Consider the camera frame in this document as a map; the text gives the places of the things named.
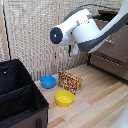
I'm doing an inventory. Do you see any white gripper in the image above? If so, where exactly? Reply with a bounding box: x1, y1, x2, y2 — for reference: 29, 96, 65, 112
68, 42, 81, 58

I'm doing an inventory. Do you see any yellow red snack box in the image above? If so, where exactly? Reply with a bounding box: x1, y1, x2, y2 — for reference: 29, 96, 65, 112
57, 69, 83, 96

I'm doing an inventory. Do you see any brown drawer with silver handle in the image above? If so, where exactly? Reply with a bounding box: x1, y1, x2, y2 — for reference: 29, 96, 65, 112
88, 49, 128, 81
91, 18, 128, 64

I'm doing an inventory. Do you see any dark wooden drawer cabinet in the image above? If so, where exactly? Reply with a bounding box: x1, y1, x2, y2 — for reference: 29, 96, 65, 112
86, 9, 128, 84

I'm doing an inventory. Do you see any blue bowl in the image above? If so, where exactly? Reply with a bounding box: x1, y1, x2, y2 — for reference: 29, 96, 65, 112
39, 75, 58, 90

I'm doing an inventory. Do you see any yellow bowl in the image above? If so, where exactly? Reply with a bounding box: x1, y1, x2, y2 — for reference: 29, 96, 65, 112
54, 89, 76, 108

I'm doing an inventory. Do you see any black fabric storage bin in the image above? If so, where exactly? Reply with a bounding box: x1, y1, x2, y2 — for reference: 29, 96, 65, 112
0, 58, 50, 128

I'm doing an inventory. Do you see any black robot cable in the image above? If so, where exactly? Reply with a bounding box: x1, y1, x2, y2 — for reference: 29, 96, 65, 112
74, 3, 118, 14

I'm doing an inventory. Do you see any wooden screen post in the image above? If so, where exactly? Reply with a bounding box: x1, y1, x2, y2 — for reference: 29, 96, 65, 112
0, 0, 11, 64

